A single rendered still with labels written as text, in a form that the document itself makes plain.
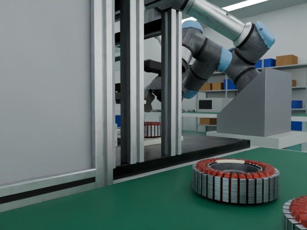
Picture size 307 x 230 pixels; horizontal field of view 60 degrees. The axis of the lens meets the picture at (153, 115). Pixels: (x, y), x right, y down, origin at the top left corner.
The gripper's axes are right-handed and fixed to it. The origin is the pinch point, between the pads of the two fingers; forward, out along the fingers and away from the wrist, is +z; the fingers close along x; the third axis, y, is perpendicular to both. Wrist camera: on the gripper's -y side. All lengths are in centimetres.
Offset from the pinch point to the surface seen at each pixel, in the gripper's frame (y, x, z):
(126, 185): -17.8, -24.2, 20.8
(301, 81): 530, 164, -396
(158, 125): 0.2, -5.6, 2.1
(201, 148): 2.2, -19.5, 6.1
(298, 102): 522, 156, -331
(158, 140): 0.4, -7.6, 6.2
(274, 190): -11.5, -42.0, 15.0
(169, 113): -11.3, -19.8, 4.8
